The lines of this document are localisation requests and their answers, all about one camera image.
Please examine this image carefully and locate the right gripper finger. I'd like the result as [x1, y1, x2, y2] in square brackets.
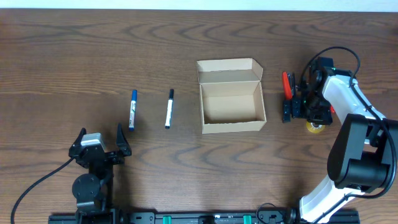
[291, 97, 302, 118]
[282, 100, 292, 123]

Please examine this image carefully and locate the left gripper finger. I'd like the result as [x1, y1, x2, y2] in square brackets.
[73, 128, 86, 147]
[116, 123, 129, 149]

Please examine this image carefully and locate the yellow tape roll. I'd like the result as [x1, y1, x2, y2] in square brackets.
[306, 121, 325, 134]

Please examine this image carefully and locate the blue whiteboard marker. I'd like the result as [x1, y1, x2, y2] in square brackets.
[129, 90, 137, 131]

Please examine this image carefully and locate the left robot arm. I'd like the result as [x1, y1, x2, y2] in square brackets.
[68, 124, 132, 223]

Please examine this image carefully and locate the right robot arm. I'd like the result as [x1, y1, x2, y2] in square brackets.
[282, 57, 397, 223]

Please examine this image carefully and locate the black whiteboard marker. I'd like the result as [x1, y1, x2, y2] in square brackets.
[165, 89, 174, 129]

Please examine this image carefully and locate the open cardboard box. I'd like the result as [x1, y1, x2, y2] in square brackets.
[197, 58, 267, 134]

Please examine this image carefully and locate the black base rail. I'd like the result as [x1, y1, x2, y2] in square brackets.
[48, 208, 302, 224]

